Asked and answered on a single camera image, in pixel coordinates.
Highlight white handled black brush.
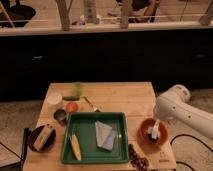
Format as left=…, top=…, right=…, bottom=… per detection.
left=149, top=119, right=160, bottom=140

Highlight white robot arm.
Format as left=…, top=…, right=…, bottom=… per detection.
left=153, top=84, right=213, bottom=140

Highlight red bowl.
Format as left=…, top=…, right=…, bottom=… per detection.
left=138, top=118, right=168, bottom=148

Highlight orange tomato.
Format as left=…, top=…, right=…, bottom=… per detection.
left=65, top=102, right=78, bottom=112

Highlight green plastic tray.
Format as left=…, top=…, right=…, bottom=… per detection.
left=61, top=112, right=129, bottom=164

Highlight blue folded cloth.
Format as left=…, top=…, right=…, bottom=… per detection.
left=95, top=121, right=116, bottom=151

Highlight white cup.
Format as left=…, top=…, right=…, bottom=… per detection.
left=46, top=92, right=63, bottom=110

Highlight small metal cup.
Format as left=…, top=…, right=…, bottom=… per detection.
left=53, top=109, right=67, bottom=124

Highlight yellow corn cob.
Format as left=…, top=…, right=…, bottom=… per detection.
left=70, top=134, right=82, bottom=160

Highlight sandwich slice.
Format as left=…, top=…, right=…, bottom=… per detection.
left=33, top=124, right=53, bottom=151

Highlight dark grape bunch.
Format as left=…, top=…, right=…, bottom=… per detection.
left=128, top=144, right=149, bottom=171

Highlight dark brown plate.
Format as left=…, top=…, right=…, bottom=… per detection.
left=29, top=125, right=56, bottom=153

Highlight black clamp at table edge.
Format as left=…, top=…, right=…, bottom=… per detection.
left=21, top=128, right=31, bottom=167

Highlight black cable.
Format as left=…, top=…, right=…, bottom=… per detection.
left=169, top=133, right=213, bottom=171

